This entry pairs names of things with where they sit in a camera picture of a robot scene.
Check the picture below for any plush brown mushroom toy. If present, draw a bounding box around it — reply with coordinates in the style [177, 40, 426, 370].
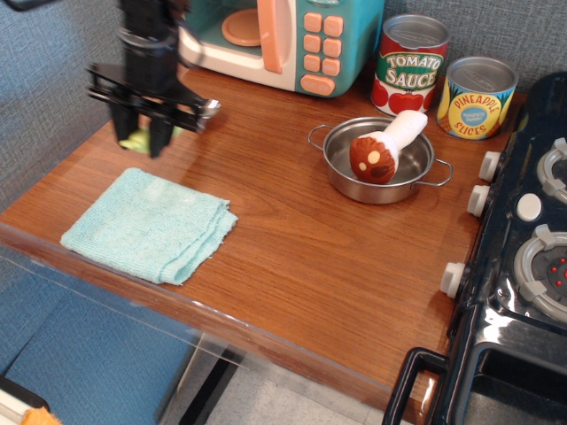
[349, 110, 428, 185]

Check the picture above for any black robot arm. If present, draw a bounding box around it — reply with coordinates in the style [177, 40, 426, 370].
[89, 1, 220, 158]

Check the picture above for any orange fuzzy object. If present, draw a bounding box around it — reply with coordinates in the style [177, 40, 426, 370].
[19, 407, 62, 425]

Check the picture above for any teal toy microwave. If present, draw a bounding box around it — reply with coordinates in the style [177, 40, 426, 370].
[179, 0, 384, 98]

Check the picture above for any light blue folded cloth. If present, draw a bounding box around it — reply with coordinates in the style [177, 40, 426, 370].
[60, 168, 237, 285]

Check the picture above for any orange microwave turntable plate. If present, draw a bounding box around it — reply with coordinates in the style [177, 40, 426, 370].
[221, 8, 260, 47]

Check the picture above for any pineapple slices can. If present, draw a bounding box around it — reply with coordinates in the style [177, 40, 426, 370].
[437, 57, 518, 141]

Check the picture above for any black toy stove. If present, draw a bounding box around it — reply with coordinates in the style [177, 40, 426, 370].
[383, 72, 566, 424]

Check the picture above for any silver metal pot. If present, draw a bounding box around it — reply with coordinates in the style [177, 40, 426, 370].
[307, 111, 453, 205]

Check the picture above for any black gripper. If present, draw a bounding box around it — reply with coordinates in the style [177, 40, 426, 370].
[88, 37, 206, 158]

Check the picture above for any tomato sauce can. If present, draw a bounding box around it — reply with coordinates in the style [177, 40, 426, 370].
[371, 14, 450, 116]

